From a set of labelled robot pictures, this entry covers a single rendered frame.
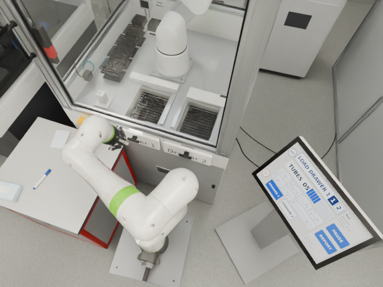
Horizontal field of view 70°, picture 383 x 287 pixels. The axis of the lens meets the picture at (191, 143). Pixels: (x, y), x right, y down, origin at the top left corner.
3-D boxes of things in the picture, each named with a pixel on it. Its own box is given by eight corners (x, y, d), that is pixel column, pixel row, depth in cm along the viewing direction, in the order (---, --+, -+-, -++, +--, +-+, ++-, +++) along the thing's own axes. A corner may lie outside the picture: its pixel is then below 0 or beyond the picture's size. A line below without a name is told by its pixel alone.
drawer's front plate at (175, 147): (210, 165, 160) (211, 158, 150) (163, 151, 164) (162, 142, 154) (211, 163, 161) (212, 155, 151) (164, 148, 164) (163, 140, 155)
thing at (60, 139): (64, 150, 169) (63, 148, 167) (51, 148, 169) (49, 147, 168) (70, 132, 175) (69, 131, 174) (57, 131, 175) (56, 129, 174)
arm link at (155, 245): (174, 234, 138) (171, 224, 121) (152, 259, 132) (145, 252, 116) (157, 217, 142) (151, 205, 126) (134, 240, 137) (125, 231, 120)
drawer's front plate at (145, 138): (159, 150, 164) (158, 141, 154) (115, 136, 168) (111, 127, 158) (161, 147, 165) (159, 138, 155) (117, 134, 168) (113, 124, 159)
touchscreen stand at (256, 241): (244, 284, 203) (292, 277, 114) (214, 229, 222) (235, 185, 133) (297, 251, 215) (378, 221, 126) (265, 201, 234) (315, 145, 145)
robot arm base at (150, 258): (157, 285, 132) (155, 284, 126) (128, 277, 134) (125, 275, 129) (172, 231, 144) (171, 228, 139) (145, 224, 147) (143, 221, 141)
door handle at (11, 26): (31, 64, 123) (7, 28, 106) (26, 63, 123) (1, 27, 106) (37, 57, 125) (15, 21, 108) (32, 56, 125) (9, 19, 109)
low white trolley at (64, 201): (110, 253, 212) (77, 234, 145) (40, 226, 220) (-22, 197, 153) (141, 185, 239) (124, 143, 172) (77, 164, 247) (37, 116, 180)
